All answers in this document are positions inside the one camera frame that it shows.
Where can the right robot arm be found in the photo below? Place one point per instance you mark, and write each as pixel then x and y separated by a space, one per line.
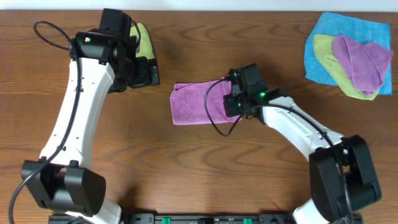
pixel 343 179

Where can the green cloth in pile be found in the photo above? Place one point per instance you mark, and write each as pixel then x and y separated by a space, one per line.
pixel 322 47

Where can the blue cloth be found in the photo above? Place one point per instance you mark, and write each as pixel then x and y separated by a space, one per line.
pixel 359 30

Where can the purple cloth in pile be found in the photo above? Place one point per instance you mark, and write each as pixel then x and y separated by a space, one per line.
pixel 365 65

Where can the folded green cloth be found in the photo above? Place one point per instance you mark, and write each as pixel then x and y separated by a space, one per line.
pixel 145 48

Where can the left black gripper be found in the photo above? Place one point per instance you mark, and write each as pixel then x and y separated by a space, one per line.
pixel 147 73

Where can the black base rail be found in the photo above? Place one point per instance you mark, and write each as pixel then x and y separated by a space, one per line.
pixel 264 218

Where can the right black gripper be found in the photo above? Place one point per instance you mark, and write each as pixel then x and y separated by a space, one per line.
pixel 230 111

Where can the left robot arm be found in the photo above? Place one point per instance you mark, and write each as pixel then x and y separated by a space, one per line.
pixel 101 63

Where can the purple cloth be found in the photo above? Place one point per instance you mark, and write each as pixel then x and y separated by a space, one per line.
pixel 199 103
pixel 365 65

